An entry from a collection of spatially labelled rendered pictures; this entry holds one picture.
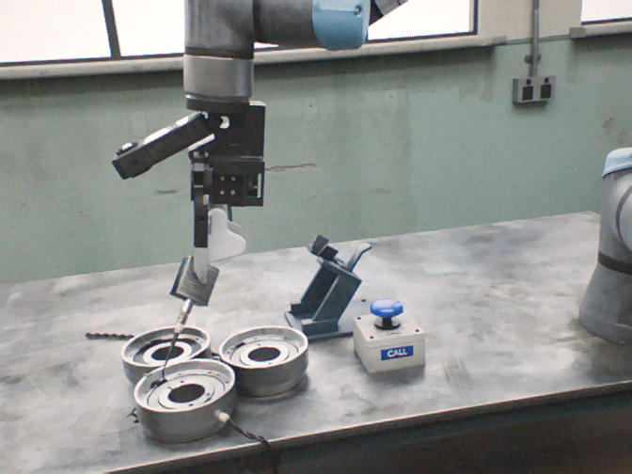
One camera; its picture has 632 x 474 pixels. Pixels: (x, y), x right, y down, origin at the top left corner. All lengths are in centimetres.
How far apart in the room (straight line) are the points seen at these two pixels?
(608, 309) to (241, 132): 50
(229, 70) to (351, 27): 13
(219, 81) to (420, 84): 181
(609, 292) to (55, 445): 66
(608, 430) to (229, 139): 77
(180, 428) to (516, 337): 44
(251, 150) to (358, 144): 169
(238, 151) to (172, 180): 162
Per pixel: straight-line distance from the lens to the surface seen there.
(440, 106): 248
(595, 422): 118
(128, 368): 77
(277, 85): 231
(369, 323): 78
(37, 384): 87
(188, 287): 75
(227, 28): 68
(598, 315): 88
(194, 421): 66
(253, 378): 72
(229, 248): 73
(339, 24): 66
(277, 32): 67
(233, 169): 70
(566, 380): 78
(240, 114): 71
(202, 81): 69
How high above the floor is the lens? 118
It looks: 17 degrees down
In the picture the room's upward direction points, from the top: 4 degrees counter-clockwise
